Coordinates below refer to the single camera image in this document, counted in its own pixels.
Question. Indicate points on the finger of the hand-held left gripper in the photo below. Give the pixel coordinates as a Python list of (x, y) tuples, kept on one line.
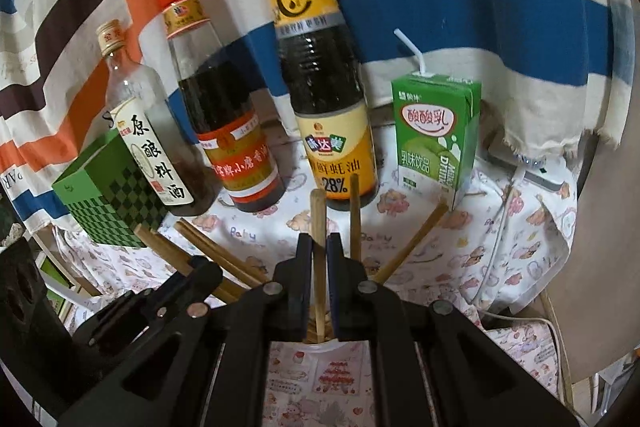
[(200, 279)]

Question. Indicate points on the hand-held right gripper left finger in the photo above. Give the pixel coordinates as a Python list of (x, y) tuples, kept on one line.
[(305, 292)]

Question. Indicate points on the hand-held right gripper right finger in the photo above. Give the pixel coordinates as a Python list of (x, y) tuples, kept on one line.
[(336, 292)]

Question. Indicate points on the translucent plastic cup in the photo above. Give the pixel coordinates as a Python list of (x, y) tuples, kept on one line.
[(350, 347)]

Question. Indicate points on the single wooden chopstick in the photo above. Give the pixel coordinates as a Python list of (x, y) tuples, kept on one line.
[(415, 239), (318, 227), (355, 217)]

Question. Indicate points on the bear-printed tablecloth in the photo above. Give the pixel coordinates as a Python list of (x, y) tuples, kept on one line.
[(450, 257)]

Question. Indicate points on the green checkered box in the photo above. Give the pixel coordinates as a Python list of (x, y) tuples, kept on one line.
[(100, 207)]

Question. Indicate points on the clear cooking wine bottle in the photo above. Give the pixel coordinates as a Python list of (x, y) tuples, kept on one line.
[(150, 147)]

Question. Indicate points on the green milk drink carton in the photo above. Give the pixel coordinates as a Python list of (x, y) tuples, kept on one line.
[(425, 147)]

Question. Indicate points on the red-capped sesame oil bottle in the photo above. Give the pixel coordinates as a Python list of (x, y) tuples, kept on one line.
[(220, 107)]

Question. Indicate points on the yellow-label oyster sauce bottle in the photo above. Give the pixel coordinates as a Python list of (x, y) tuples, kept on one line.
[(320, 82)]

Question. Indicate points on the white power strip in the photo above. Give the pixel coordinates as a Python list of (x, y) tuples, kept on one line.
[(540, 177)]

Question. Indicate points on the white drinking straw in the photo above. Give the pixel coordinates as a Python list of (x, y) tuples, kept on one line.
[(412, 49)]

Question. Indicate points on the beige wooden board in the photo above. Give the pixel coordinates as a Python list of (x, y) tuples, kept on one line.
[(610, 257)]

